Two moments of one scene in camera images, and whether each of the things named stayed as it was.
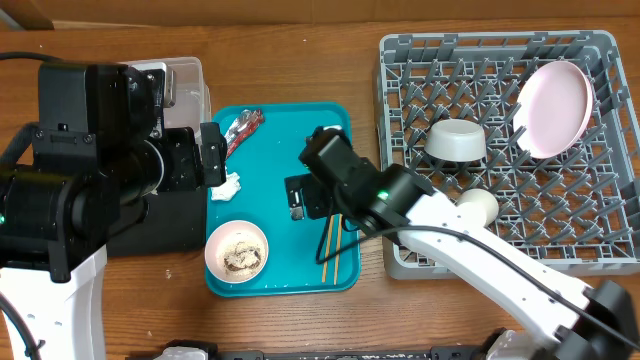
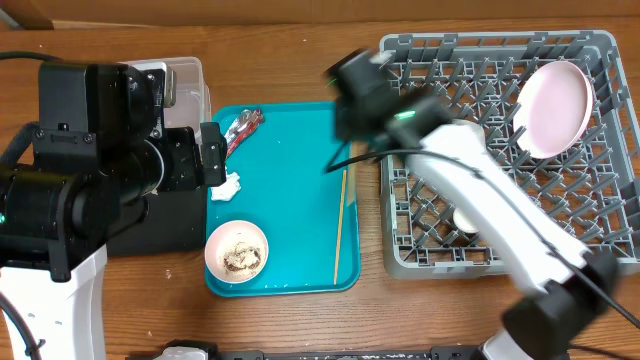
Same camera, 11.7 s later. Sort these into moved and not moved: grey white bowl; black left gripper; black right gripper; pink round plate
Moved: black right gripper
Not moved: black left gripper; pink round plate; grey white bowl
